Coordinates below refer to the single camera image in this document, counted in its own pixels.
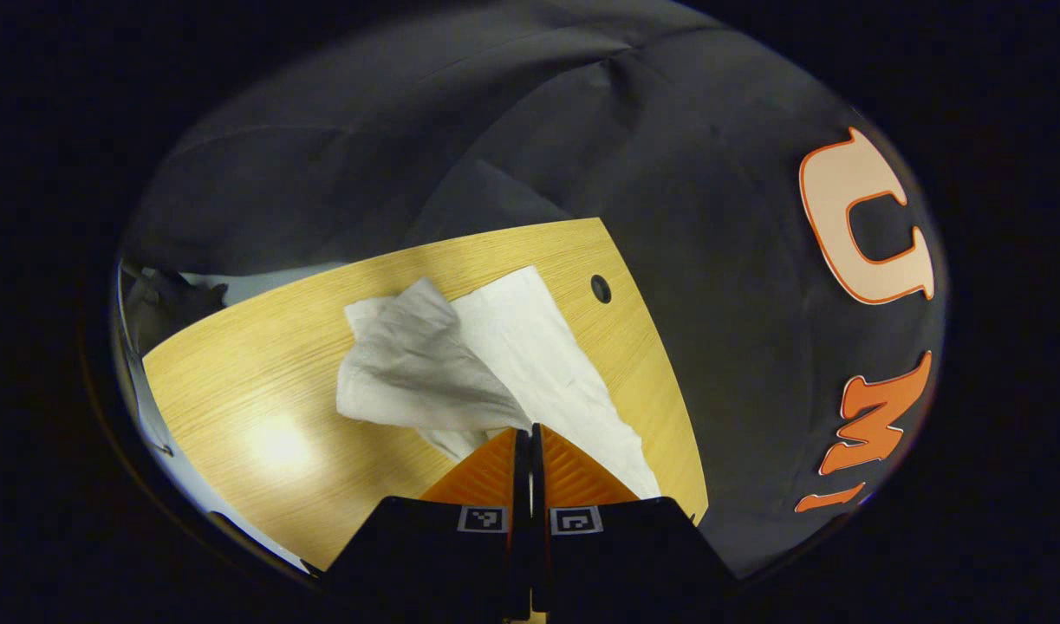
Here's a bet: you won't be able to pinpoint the white jeans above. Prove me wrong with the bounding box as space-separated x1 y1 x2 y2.
335 265 665 503

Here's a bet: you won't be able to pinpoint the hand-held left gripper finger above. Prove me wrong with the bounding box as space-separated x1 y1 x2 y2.
320 428 532 621
531 423 740 618

